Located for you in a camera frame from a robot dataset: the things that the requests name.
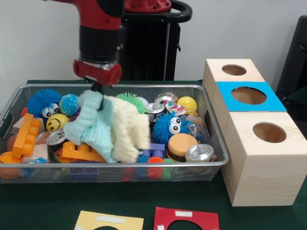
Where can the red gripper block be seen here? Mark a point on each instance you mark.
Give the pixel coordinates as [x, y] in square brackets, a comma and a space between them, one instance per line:
[96, 73]

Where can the mint green cloth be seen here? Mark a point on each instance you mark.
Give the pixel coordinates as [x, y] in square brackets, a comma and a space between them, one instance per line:
[93, 129]

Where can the cream white cloth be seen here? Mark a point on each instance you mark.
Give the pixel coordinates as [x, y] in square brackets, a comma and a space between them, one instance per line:
[129, 127]

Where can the orange toy building brick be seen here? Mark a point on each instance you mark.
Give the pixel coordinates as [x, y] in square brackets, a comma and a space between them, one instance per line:
[79, 154]
[25, 136]

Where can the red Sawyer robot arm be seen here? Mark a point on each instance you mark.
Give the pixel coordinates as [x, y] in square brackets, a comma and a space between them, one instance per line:
[98, 14]

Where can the yellow card with round hole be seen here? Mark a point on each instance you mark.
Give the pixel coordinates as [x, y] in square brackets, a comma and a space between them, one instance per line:
[84, 220]

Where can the red card with round hole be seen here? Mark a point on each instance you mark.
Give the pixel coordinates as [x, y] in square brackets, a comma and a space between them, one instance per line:
[163, 218]

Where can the wooden box with three holes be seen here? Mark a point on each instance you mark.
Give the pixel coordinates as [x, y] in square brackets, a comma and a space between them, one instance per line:
[263, 172]

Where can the green fuzzy ball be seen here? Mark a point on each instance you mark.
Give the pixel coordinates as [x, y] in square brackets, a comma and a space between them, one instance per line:
[132, 99]

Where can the yellow smiley face ball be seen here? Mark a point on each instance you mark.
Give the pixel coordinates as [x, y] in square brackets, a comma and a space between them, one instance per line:
[56, 123]

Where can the blue fuzzy ball with eyes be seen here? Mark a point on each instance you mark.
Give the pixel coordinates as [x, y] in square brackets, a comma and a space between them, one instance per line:
[163, 127]
[40, 100]

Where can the blue label drink can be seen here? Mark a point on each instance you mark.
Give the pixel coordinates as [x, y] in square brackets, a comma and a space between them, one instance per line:
[154, 112]

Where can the plain yellow ball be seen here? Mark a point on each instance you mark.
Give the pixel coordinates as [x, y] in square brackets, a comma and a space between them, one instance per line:
[187, 104]

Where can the toy burger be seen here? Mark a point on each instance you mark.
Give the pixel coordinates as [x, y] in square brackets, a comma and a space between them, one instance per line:
[180, 143]

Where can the black chair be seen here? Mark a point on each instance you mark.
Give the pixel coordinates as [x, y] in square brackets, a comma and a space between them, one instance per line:
[295, 60]

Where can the black pedestal with red base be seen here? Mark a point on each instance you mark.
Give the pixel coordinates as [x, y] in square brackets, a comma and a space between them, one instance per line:
[153, 48]

